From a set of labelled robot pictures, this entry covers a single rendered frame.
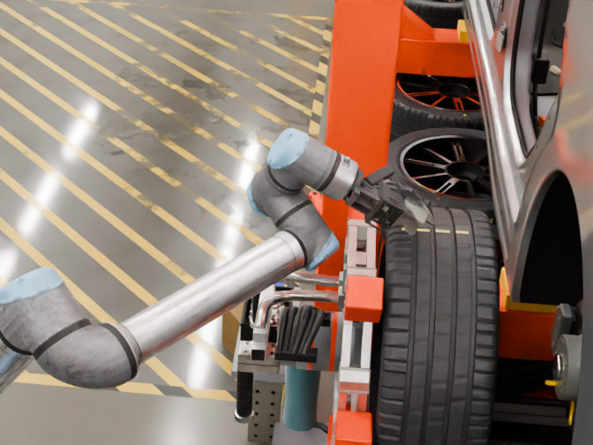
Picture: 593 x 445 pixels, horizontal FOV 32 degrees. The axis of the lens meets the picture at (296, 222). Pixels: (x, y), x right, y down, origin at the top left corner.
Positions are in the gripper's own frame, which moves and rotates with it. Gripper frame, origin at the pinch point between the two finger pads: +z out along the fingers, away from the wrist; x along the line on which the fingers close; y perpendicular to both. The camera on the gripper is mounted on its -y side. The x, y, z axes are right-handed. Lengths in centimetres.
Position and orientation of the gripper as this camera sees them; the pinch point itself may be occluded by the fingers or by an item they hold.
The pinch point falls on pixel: (428, 220)
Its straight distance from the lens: 224.3
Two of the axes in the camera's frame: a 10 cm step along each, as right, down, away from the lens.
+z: 8.6, 4.5, 2.6
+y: -0.7, 6.0, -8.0
